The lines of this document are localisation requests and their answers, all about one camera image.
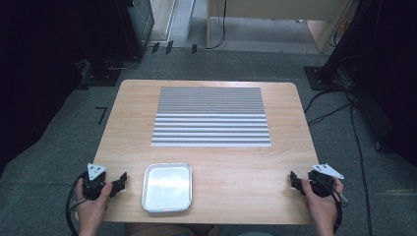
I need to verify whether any light wooden desk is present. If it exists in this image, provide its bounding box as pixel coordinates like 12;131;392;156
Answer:
206;0;360;54

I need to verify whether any black hanging cable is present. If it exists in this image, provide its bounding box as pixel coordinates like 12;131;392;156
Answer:
196;0;228;51

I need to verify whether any silver metal tray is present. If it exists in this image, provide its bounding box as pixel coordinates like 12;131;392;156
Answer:
141;162;194;213

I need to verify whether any dark curtain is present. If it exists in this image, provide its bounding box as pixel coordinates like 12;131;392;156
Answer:
323;0;417;166
0;0;99;178

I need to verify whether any right hand-held gripper cable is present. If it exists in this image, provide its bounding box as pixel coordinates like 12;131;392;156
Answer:
313;178;349;234

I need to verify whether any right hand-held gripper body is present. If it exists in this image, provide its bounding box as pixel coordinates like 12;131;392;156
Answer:
307;162;345;199

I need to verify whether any left hand-held gripper cable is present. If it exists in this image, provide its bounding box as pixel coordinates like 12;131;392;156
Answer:
65;172;89;236

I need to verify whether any glass cabinet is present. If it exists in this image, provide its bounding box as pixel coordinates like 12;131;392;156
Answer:
126;0;155;50

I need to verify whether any person's right hand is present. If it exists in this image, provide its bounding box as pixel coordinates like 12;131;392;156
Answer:
300;177;345;228

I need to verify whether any grey striped placemat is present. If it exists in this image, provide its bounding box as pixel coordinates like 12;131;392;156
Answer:
150;87;272;148

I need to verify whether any hand-held gripper cable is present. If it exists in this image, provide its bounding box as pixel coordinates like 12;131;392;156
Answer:
313;178;349;234
65;172;89;236

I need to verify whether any black floor cable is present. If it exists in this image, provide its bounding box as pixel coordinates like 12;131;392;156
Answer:
307;101;374;236
303;88;350;115

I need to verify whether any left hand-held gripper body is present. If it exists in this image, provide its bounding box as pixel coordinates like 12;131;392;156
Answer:
81;162;114;202

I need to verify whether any black stand base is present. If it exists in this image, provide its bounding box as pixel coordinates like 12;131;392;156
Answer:
80;58;123;88
303;65;349;91

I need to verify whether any person's left hand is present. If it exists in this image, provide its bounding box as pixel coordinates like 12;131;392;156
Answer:
75;178;114;231

